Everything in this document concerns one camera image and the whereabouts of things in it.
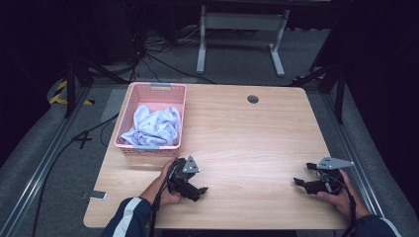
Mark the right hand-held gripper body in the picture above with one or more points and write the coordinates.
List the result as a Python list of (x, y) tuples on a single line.
[(326, 184)]

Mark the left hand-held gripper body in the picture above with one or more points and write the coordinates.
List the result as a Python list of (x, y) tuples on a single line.
[(179, 179)]

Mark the light lavender printed towel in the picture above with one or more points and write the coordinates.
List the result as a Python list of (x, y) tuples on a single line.
[(154, 126)]

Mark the pink perforated plastic basket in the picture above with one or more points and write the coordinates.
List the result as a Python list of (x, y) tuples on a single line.
[(152, 93)]

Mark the person's left hand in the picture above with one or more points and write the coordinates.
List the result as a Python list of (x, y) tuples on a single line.
[(166, 197)]

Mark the person's right hand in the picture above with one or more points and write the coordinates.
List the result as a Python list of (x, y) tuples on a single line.
[(344, 202)]

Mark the black tripod stand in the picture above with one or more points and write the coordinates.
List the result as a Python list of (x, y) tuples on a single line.
[(70, 85), (339, 89)]

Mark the small silver floor plate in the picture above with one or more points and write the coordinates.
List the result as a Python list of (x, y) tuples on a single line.
[(95, 195)]

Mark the black tape floor mark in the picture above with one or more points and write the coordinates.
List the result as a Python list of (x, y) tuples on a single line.
[(82, 138)]

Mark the yellow and black floor tape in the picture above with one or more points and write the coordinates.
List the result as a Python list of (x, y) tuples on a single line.
[(55, 97)]

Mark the grey metal floor rail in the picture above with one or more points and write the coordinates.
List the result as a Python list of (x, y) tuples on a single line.
[(354, 158), (36, 174)]

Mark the white metal desk frame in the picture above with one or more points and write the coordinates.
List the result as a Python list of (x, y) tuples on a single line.
[(242, 21)]

